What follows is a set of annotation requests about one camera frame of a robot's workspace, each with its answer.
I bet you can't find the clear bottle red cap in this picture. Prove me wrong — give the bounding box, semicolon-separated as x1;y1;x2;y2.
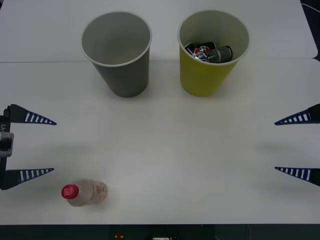
61;177;109;208

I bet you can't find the yellow-green plastic waste bin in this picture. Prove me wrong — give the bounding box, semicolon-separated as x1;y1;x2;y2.
177;9;252;98

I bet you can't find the black can grey print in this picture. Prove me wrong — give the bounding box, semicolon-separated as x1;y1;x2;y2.
206;45;234;64

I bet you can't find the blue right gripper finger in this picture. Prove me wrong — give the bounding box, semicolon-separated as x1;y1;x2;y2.
274;103;320;126
274;166;320;187

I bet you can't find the black can blue red logo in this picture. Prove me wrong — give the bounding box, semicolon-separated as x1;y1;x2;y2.
193;41;217;62

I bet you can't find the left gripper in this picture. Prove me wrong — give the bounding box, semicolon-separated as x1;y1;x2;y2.
0;103;58;191

